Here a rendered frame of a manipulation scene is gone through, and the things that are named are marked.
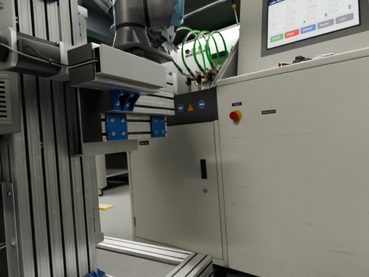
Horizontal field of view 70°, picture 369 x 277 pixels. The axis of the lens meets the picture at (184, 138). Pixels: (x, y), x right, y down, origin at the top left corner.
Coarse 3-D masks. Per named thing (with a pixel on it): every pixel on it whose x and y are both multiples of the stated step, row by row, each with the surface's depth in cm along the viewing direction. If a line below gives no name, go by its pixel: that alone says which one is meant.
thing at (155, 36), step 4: (148, 28) 145; (148, 32) 146; (152, 32) 148; (156, 32) 150; (148, 36) 147; (152, 36) 147; (156, 36) 146; (160, 36) 148; (152, 40) 146; (156, 40) 146; (160, 40) 148; (152, 44) 148; (156, 44) 147; (160, 44) 147; (156, 48) 151
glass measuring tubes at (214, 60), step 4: (220, 52) 180; (224, 52) 178; (212, 56) 184; (216, 56) 182; (220, 56) 181; (224, 56) 179; (212, 60) 186; (216, 60) 183; (220, 60) 181; (224, 60) 179; (216, 64) 183
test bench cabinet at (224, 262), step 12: (216, 120) 127; (216, 132) 127; (216, 144) 127; (216, 156) 128; (132, 204) 169; (132, 216) 169; (132, 228) 170; (144, 240) 163; (216, 264) 139; (216, 276) 131
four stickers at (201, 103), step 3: (198, 102) 133; (201, 102) 132; (204, 102) 130; (177, 105) 141; (180, 105) 140; (189, 105) 136; (192, 105) 135; (198, 105) 133; (201, 105) 132; (204, 105) 130; (180, 108) 140; (189, 108) 136; (192, 108) 135; (180, 111) 140
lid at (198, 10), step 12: (192, 0) 172; (204, 0) 170; (216, 0) 167; (228, 0) 163; (240, 0) 161; (192, 12) 180; (204, 12) 176; (216, 12) 173; (228, 12) 171; (192, 24) 188; (204, 24) 185; (216, 24) 182; (228, 24) 180; (180, 36) 201; (192, 36) 198
